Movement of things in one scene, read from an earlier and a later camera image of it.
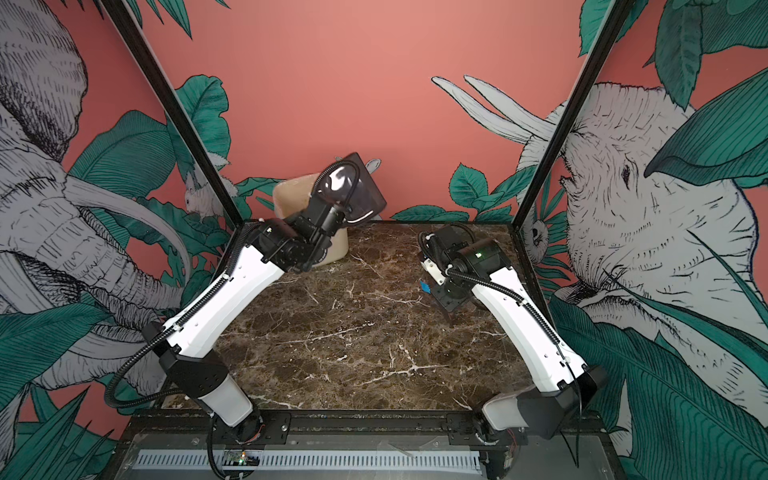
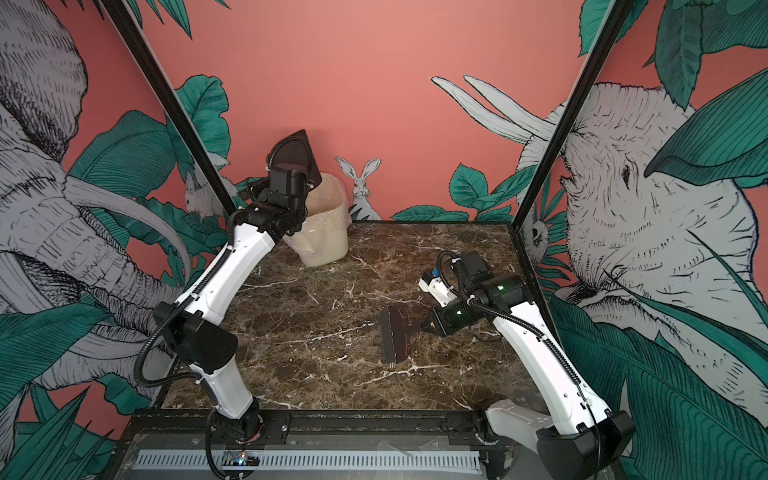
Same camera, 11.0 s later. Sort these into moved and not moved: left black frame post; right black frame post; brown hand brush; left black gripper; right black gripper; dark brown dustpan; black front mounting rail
Moved: dark brown dustpan; brown hand brush; left black gripper; right black gripper
Not moved: right black frame post; left black frame post; black front mounting rail
